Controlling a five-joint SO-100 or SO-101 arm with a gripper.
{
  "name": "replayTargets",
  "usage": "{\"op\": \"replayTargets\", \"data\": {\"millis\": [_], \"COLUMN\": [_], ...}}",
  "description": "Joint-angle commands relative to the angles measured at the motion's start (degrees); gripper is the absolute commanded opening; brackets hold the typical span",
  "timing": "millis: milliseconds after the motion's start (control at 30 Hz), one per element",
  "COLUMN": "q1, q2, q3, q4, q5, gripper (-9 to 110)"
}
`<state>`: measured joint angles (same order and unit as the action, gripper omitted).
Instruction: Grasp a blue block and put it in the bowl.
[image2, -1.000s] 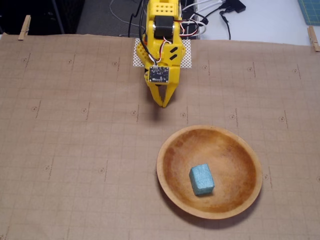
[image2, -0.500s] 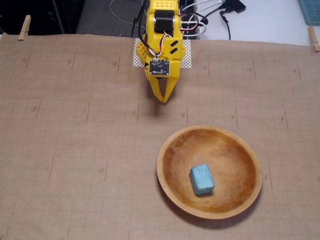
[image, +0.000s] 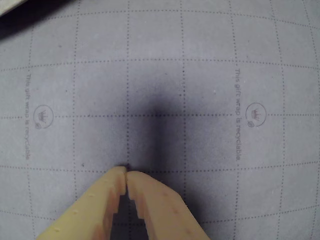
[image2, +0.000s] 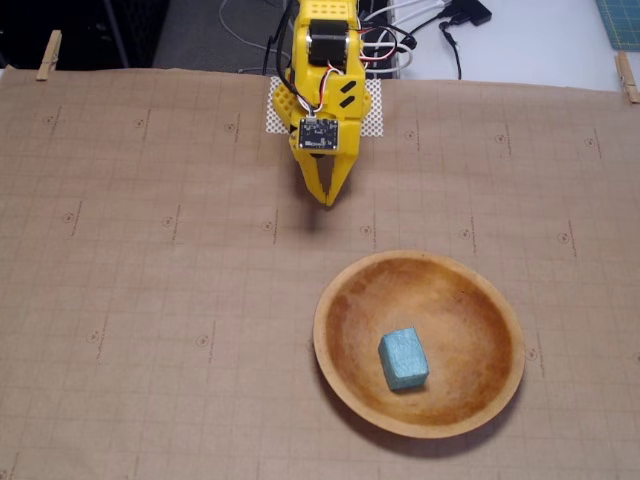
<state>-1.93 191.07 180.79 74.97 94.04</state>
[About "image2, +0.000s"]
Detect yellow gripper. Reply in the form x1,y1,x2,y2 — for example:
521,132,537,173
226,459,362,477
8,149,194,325
287,63,369,208

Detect blue block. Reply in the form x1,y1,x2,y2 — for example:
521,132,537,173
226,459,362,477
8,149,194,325
377,327,431,394

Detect round wooden bowl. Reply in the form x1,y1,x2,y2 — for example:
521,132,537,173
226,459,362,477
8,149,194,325
313,249,526,440

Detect white mesh mat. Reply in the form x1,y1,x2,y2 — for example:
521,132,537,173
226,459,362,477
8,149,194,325
264,77,386,139

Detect black adapter box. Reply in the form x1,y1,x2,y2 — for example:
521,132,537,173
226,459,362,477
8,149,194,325
439,0,494,27

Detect gift wrap paper sheet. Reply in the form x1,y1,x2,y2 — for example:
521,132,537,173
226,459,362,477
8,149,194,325
0,67,640,480

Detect wooden clothespin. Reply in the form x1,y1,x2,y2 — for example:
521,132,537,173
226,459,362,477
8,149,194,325
35,29,63,82
613,50,640,105

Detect green cutting mat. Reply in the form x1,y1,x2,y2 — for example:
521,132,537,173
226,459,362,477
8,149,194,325
594,0,640,50

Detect black camera circuit board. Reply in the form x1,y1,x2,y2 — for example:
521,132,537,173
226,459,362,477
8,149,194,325
298,117,340,151

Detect black camera cable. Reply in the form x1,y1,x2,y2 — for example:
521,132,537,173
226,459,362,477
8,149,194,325
269,2,314,114

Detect black and white cables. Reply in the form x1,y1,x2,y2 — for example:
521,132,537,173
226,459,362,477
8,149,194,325
363,29,419,77

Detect thin white cable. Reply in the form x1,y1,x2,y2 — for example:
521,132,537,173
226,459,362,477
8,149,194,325
218,0,296,54

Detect long white cable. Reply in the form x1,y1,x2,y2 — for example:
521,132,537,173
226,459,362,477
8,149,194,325
359,0,451,26

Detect black power cable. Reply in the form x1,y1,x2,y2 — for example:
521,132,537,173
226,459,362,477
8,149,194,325
438,18,464,81

